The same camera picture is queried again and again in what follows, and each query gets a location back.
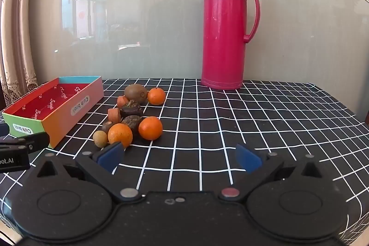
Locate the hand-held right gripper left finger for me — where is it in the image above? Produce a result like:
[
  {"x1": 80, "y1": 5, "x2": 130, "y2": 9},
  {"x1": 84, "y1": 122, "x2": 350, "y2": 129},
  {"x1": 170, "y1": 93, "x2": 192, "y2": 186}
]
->
[{"x1": 25, "y1": 142, "x2": 142, "y2": 204}]

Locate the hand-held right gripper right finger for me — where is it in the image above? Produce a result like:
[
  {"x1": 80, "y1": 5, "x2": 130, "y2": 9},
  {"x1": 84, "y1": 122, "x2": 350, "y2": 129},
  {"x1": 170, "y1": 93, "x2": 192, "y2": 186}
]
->
[{"x1": 218, "y1": 144, "x2": 332, "y2": 202}]

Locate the beige potato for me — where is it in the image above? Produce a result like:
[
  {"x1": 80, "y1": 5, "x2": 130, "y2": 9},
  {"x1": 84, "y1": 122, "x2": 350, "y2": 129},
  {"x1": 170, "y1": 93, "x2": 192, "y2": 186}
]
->
[{"x1": 92, "y1": 131, "x2": 109, "y2": 146}]

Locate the small dark water chestnut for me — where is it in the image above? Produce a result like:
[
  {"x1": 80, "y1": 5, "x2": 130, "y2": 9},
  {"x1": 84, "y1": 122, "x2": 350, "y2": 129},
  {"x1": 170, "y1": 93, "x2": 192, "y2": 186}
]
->
[{"x1": 101, "y1": 121, "x2": 116, "y2": 134}]

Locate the colourful cardboard box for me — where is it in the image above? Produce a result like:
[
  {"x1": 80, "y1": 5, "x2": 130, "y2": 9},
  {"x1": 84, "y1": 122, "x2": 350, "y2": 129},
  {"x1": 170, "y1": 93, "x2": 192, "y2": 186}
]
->
[{"x1": 1, "y1": 76, "x2": 105, "y2": 149}]

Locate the brown kiwi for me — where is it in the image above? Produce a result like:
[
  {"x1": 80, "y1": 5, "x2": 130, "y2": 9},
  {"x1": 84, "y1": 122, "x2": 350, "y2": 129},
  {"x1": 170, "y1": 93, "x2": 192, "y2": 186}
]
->
[{"x1": 124, "y1": 84, "x2": 148, "y2": 101}]

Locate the mandarin orange with green stem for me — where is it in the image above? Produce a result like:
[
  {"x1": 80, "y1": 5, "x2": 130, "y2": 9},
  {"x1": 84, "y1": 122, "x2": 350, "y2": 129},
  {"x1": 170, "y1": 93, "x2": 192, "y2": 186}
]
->
[{"x1": 147, "y1": 87, "x2": 167, "y2": 106}]

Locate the black checked tablecloth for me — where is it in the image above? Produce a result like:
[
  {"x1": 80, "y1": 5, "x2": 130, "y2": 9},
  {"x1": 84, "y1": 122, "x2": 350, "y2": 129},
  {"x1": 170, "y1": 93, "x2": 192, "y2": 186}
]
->
[{"x1": 0, "y1": 78, "x2": 369, "y2": 241}]

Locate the beige lace curtain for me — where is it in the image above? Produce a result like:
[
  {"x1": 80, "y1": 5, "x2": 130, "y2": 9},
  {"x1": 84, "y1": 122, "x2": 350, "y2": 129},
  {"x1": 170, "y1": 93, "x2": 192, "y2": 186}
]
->
[{"x1": 0, "y1": 0, "x2": 39, "y2": 105}]

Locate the red plastic thermos jug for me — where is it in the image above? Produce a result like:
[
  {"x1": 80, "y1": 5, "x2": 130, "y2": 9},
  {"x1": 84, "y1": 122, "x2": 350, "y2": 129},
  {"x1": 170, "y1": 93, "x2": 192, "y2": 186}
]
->
[{"x1": 201, "y1": 0, "x2": 261, "y2": 90}]

